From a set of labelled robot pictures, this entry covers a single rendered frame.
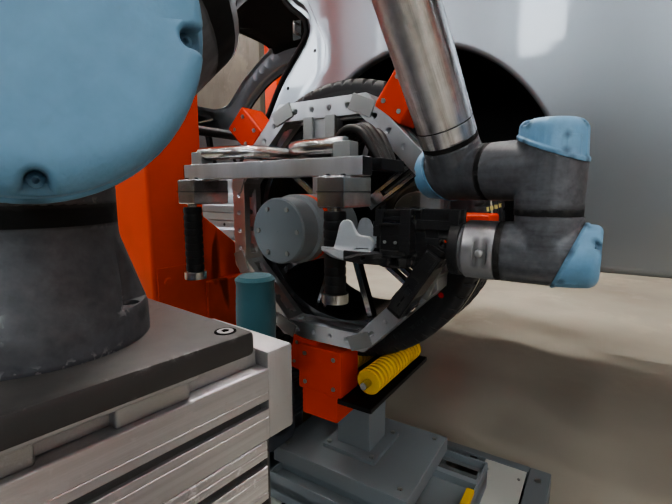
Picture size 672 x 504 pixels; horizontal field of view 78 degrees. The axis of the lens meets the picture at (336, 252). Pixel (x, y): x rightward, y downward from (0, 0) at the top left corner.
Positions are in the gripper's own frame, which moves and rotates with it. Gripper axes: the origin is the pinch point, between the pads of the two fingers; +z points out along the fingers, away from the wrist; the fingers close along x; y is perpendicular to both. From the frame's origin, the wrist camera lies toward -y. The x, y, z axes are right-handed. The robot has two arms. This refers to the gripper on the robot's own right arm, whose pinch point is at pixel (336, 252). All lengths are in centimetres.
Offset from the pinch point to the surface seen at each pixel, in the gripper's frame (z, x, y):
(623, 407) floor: -50, -153, -82
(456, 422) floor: 7, -103, -83
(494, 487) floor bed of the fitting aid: -16, -62, -75
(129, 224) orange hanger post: 63, -4, 1
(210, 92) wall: 736, -625, 235
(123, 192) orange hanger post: 64, -4, 9
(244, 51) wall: 613, -610, 299
